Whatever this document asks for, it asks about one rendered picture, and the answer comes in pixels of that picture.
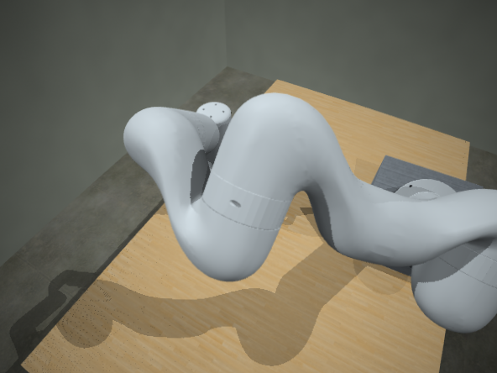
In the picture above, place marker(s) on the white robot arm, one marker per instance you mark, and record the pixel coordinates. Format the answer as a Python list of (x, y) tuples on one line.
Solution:
[(226, 220)]

